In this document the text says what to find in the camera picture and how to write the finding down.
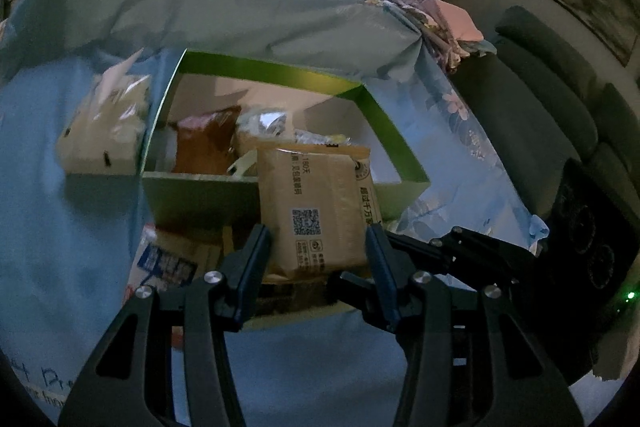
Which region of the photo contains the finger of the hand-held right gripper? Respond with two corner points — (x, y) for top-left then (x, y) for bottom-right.
(387, 227), (543, 295)
(326, 271), (401, 334)

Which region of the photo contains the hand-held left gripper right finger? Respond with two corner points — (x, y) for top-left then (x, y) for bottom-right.
(365, 224), (586, 427)

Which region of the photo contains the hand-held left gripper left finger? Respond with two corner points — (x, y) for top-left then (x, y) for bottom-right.
(57, 223), (273, 427)

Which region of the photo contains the green cardboard box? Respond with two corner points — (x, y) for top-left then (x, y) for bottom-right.
(141, 49), (431, 233)

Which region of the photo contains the tan snack packet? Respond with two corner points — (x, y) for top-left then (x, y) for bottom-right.
(256, 144), (383, 280)

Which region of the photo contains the orange snack bag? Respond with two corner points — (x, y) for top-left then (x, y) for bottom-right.
(170, 106), (243, 175)

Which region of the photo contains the brown snack packet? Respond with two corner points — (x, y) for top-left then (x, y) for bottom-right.
(150, 227), (236, 288)

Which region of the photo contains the blue and white snack packet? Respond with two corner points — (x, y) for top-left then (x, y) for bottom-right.
(127, 227), (201, 303)

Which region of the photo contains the grey sofa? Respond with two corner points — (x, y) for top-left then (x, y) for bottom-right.
(450, 4), (640, 228)

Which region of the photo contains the silver snack packet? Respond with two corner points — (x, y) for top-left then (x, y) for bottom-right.
(235, 109), (301, 148)

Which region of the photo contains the white tissue pack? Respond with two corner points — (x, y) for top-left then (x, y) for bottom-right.
(54, 49), (153, 178)

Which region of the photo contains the stack of folded cloths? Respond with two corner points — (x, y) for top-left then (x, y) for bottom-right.
(385, 0), (498, 70)

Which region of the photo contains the blue floral bedsheet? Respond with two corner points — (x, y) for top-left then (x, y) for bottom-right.
(0, 0), (551, 427)

